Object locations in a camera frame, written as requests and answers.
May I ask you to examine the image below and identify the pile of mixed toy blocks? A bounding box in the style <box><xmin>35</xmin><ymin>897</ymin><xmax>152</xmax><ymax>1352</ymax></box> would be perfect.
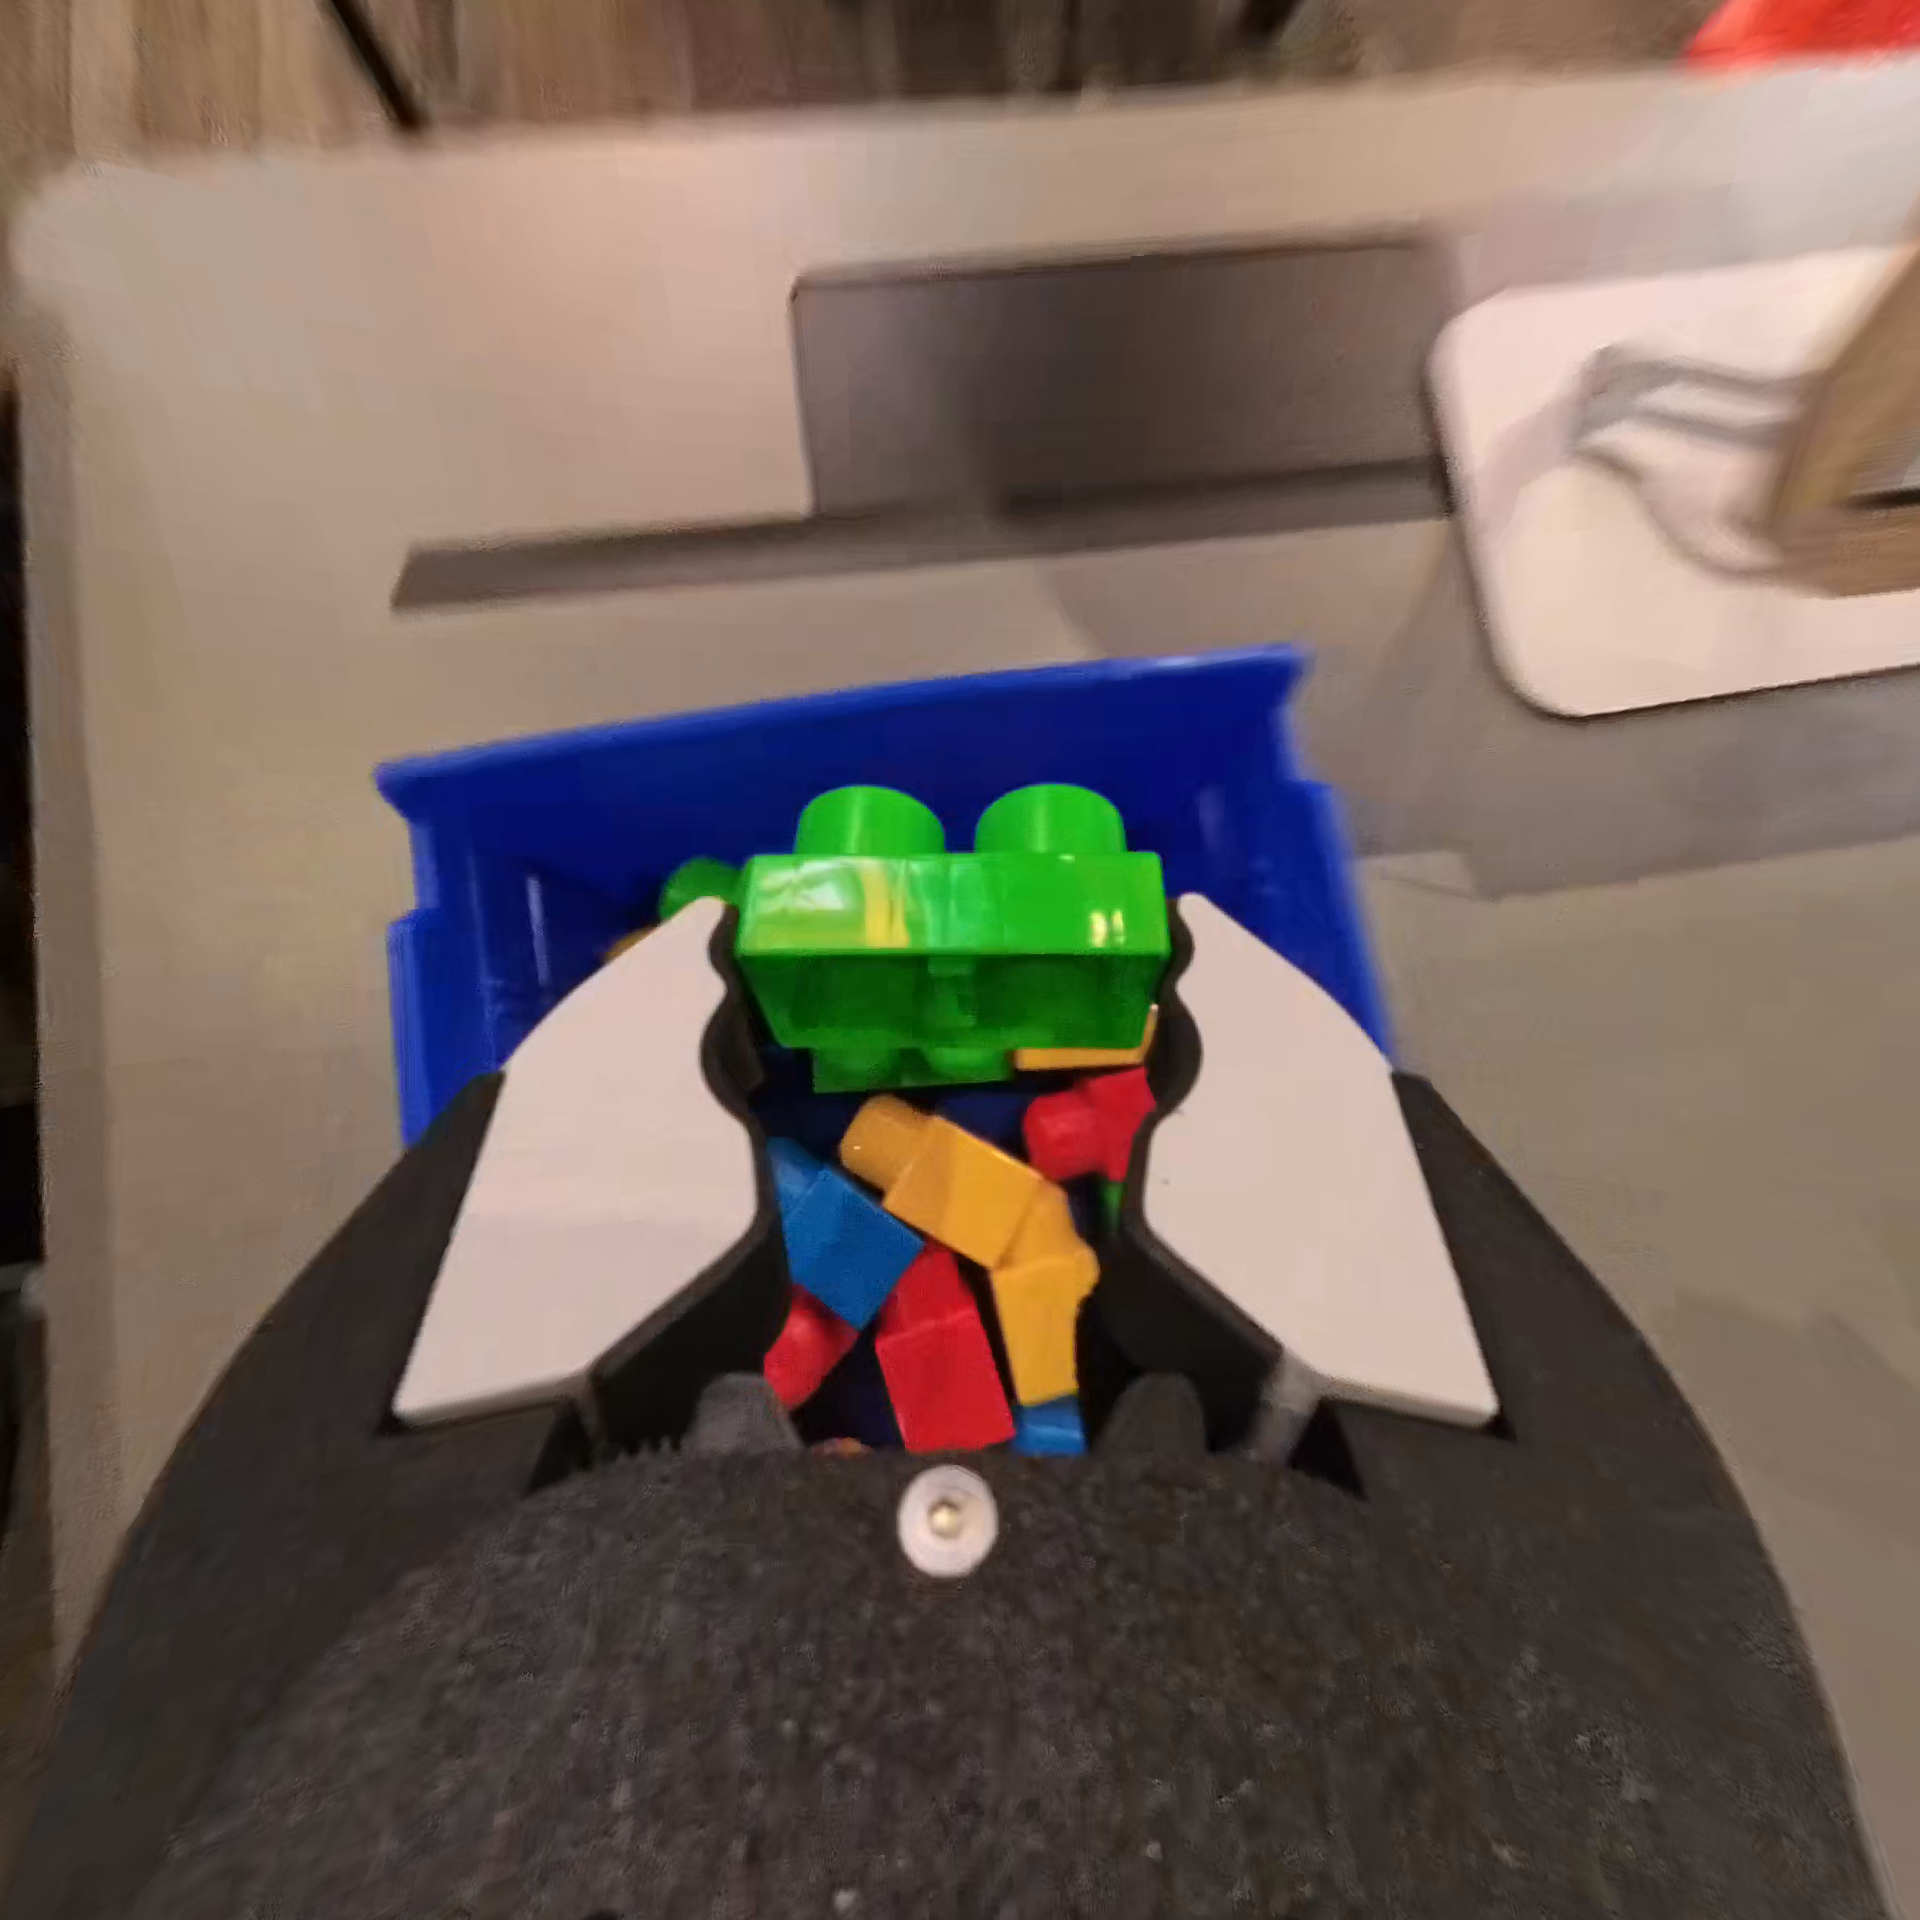
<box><xmin>601</xmin><ymin>855</ymin><xmax>1164</xmax><ymax>1461</ymax></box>

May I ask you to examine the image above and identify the blue plastic storage bin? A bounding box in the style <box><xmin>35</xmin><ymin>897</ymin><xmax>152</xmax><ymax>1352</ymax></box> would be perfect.
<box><xmin>375</xmin><ymin>645</ymin><xmax>1401</xmax><ymax>1164</ymax></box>

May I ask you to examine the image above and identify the green two-stud toy block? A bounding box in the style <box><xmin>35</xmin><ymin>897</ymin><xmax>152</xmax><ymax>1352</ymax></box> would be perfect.
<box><xmin>733</xmin><ymin>782</ymin><xmax>1177</xmax><ymax>1095</ymax></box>

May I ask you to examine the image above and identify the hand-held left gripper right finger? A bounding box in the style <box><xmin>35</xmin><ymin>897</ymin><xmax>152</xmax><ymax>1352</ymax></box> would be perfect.
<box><xmin>1122</xmin><ymin>894</ymin><xmax>1507</xmax><ymax>1450</ymax></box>

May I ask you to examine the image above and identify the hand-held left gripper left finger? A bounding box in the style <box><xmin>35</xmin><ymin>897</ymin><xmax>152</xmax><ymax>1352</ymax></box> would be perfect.
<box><xmin>391</xmin><ymin>894</ymin><xmax>794</xmax><ymax>1428</ymax></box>

